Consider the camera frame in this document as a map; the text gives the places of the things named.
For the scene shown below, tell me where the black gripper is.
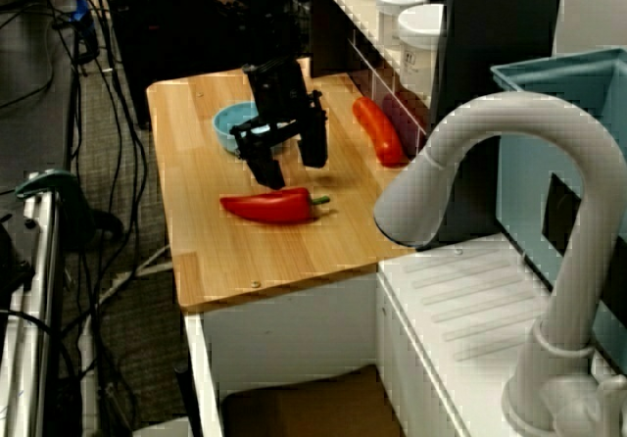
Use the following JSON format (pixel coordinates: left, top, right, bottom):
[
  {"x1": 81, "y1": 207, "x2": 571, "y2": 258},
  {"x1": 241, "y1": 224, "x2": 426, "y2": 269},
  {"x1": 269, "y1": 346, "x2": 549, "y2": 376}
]
[{"x1": 228, "y1": 58, "x2": 330, "y2": 192}]

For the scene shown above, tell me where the aluminium frame rail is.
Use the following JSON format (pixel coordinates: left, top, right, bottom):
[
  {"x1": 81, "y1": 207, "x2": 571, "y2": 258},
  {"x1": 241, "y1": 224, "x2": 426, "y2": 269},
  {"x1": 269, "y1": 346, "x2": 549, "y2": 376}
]
[{"x1": 0, "y1": 176, "x2": 65, "y2": 437}]

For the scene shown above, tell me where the orange-red toy sausage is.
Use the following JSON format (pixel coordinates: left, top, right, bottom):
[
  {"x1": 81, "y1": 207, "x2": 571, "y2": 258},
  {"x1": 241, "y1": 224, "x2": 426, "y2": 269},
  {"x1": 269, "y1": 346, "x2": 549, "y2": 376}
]
[{"x1": 352, "y1": 95, "x2": 409, "y2": 169}]

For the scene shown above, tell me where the white labelled jar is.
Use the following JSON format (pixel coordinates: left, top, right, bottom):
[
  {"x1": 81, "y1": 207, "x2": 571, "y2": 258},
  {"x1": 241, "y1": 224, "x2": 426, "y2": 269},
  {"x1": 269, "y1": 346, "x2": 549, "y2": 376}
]
[
  {"x1": 397, "y1": 3, "x2": 446, "y2": 96},
  {"x1": 375, "y1": 0, "x2": 432, "y2": 51}
]

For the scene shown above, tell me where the black bulky equipment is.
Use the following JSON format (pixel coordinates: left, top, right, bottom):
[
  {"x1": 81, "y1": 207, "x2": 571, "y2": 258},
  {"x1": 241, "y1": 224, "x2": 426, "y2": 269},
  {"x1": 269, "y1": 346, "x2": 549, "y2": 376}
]
[{"x1": 0, "y1": 220, "x2": 37, "y2": 307}]

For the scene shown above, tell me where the blue cable connector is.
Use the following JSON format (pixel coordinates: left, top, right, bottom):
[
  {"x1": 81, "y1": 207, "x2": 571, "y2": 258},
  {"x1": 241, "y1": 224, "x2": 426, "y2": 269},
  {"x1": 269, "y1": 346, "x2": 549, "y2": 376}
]
[{"x1": 72, "y1": 0, "x2": 96, "y2": 57}]

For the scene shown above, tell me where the grey faucet handle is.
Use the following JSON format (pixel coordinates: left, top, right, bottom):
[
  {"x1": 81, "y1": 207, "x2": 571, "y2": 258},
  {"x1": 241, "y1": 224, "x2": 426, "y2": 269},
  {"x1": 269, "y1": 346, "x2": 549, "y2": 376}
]
[{"x1": 555, "y1": 374, "x2": 627, "y2": 437}]

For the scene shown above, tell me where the grey curved faucet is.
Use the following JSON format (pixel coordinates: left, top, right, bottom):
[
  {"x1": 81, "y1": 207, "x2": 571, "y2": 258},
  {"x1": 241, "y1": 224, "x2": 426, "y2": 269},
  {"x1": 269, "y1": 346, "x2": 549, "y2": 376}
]
[{"x1": 373, "y1": 91, "x2": 627, "y2": 434}]

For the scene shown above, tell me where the teal plastic bin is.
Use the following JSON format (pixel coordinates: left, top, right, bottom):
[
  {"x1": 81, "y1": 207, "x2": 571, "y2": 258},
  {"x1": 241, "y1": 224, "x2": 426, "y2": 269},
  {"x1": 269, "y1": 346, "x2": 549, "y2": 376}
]
[{"x1": 490, "y1": 47, "x2": 627, "y2": 377}]

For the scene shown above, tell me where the light blue bowl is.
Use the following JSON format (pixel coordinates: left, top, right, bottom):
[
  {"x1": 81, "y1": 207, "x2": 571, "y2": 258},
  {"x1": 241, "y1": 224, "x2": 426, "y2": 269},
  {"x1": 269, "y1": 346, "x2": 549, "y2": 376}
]
[{"x1": 212, "y1": 102, "x2": 284, "y2": 157}]

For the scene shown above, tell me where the white cable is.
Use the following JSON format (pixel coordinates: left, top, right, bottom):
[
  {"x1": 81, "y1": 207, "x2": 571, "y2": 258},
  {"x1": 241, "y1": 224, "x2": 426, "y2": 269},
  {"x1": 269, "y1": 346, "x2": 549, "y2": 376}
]
[{"x1": 97, "y1": 243, "x2": 173, "y2": 309}]

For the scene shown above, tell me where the red toy chili pepper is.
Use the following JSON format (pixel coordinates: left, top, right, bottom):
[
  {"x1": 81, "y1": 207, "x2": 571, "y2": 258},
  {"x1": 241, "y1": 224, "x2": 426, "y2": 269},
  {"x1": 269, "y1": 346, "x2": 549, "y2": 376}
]
[{"x1": 218, "y1": 186, "x2": 332, "y2": 226}]

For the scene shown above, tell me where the dark grey upright panel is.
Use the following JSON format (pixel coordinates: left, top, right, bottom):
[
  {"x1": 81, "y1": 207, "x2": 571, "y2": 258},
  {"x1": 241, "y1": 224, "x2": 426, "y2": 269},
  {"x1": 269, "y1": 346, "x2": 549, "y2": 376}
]
[{"x1": 428, "y1": 0, "x2": 565, "y2": 250}]

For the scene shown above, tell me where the white toy kitchen cabinet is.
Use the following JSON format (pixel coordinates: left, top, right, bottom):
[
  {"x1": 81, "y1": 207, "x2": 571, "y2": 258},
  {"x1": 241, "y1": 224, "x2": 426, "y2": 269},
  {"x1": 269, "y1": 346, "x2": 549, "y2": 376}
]
[{"x1": 183, "y1": 239, "x2": 627, "y2": 437}]

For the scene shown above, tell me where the dark tiled backsplash with shelf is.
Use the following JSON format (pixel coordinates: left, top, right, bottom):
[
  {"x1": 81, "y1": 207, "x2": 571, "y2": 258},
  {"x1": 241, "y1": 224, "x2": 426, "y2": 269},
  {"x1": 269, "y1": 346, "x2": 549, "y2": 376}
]
[{"x1": 308, "y1": 0, "x2": 445, "y2": 160}]

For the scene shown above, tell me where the black cable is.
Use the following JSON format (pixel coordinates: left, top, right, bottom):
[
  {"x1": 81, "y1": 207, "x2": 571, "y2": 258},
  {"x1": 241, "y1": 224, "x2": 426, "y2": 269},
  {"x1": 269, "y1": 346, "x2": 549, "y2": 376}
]
[{"x1": 92, "y1": 0, "x2": 151, "y2": 281}]

